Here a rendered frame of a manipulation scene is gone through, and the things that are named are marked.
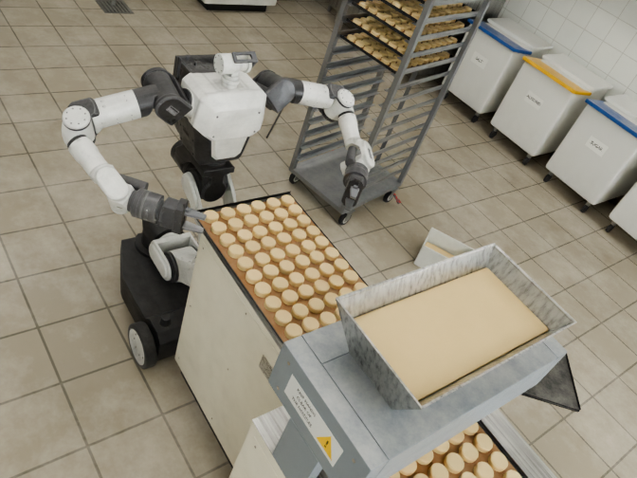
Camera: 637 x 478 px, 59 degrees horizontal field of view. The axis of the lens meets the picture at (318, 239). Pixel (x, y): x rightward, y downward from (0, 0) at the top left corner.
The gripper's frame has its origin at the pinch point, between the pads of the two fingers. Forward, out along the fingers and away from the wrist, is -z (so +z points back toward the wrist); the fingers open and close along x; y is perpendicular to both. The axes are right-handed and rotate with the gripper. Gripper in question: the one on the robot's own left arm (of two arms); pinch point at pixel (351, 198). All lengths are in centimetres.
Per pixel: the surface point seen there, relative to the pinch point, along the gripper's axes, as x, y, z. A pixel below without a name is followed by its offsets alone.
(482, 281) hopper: 24, 34, -50
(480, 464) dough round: -11, 49, -80
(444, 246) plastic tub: -95, 81, 120
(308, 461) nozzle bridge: -4, 3, -97
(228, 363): -52, -22, -44
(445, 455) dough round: -13, 40, -79
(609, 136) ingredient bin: -40, 190, 243
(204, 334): -57, -35, -31
